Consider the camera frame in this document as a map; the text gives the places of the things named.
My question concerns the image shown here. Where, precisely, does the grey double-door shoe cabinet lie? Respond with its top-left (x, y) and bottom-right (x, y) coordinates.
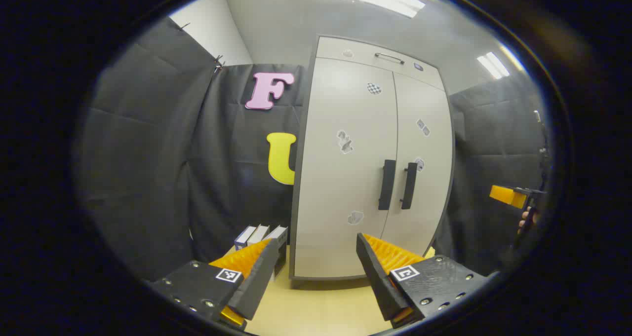
top-left (289, 34), bottom-right (455, 282)

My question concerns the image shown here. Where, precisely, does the small ceiling light panel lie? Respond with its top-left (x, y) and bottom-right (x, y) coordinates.
top-left (476, 51), bottom-right (511, 80)

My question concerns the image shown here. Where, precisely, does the white and blue box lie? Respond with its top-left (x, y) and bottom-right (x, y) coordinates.
top-left (246, 224), bottom-right (271, 248)
top-left (263, 225), bottom-right (289, 277)
top-left (234, 225), bottom-right (257, 252)

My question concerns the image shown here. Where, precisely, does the grey cabinet door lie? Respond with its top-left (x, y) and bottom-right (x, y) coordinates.
top-left (295, 57), bottom-right (398, 277)
top-left (383, 72), bottom-right (454, 259)

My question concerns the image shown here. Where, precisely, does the black door handle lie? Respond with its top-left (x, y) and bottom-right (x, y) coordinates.
top-left (378, 159), bottom-right (397, 211)
top-left (400, 162), bottom-right (418, 210)

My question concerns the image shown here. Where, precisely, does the black backdrop cloth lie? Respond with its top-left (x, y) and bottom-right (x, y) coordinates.
top-left (74, 16), bottom-right (553, 283)

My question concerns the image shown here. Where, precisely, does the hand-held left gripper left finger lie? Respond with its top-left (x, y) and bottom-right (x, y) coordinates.
top-left (148, 237), bottom-right (280, 330)

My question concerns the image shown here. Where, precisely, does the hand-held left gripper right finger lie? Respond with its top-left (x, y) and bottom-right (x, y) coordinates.
top-left (356, 232), bottom-right (489, 329)

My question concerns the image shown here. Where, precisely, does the grey cabinet drawer front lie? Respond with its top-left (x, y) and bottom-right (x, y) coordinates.
top-left (314, 36), bottom-right (445, 91)

